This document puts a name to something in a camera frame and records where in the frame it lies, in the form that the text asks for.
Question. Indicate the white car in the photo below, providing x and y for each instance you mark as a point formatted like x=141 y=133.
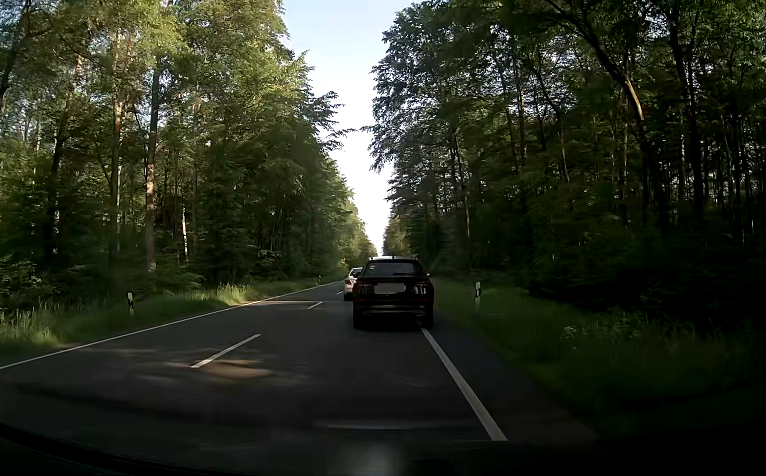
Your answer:
x=351 y=280

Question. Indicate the black car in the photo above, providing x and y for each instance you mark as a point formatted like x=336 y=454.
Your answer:
x=392 y=291

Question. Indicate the grey asphalt road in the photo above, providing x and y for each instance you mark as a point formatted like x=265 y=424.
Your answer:
x=330 y=377

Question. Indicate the road markings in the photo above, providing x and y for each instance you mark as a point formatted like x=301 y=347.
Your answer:
x=465 y=389

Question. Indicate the wood of tall trees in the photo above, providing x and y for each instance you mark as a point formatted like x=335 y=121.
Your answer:
x=594 y=145
x=132 y=152

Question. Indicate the car's own bonnet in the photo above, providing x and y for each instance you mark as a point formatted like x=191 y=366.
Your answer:
x=290 y=459

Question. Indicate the grass verge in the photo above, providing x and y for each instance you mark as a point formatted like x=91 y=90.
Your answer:
x=608 y=357
x=92 y=320

